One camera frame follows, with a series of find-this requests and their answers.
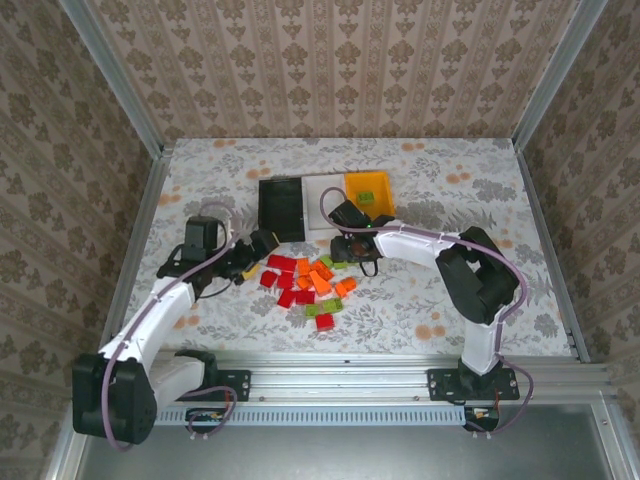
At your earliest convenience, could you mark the aluminum front frame bar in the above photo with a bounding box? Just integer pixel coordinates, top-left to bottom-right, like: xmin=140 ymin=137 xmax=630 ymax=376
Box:
xmin=42 ymin=429 xmax=94 ymax=480
xmin=592 ymin=403 xmax=640 ymax=480

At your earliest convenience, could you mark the slotted grey cable duct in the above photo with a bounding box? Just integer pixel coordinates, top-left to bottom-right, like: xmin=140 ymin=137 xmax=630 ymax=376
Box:
xmin=154 ymin=405 xmax=469 ymax=426

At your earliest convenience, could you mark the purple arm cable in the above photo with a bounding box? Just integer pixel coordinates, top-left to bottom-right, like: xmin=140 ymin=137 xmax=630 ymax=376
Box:
xmin=318 ymin=186 xmax=535 ymax=435
xmin=102 ymin=202 xmax=240 ymax=451

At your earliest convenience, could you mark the white plastic container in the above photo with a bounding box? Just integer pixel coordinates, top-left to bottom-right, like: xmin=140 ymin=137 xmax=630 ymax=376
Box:
xmin=302 ymin=173 xmax=351 ymax=232

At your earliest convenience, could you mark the grey metal sheet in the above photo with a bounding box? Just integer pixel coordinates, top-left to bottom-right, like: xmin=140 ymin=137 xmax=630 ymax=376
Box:
xmin=74 ymin=405 xmax=629 ymax=480

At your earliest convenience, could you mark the black plastic container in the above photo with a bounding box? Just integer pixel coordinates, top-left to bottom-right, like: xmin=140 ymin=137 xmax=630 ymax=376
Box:
xmin=258 ymin=177 xmax=307 ymax=241

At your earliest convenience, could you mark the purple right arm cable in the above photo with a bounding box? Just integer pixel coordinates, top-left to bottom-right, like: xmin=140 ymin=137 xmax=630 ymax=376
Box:
xmin=318 ymin=186 xmax=535 ymax=435

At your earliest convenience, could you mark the aluminum frame upright post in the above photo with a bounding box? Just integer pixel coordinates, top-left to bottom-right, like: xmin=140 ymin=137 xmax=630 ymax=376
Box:
xmin=512 ymin=0 xmax=609 ymax=151
xmin=57 ymin=0 xmax=166 ymax=156

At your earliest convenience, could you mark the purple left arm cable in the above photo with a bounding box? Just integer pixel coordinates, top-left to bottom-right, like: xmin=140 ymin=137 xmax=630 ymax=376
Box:
xmin=102 ymin=202 xmax=240 ymax=451

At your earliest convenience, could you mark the aluminum table side rail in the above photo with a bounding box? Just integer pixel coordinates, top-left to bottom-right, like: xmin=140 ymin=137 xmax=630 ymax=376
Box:
xmin=97 ymin=144 xmax=174 ymax=364
xmin=513 ymin=139 xmax=592 ymax=365

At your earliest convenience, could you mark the aluminum base rail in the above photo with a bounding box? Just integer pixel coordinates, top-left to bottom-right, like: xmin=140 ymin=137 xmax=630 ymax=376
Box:
xmin=149 ymin=349 xmax=612 ymax=405

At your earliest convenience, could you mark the orange plastic container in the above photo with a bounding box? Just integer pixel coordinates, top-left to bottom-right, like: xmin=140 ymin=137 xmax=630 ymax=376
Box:
xmin=343 ymin=170 xmax=397 ymax=217

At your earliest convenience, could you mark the thin black left gripper cable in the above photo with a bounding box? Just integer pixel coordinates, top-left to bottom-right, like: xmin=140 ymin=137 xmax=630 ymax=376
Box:
xmin=197 ymin=277 xmax=237 ymax=301

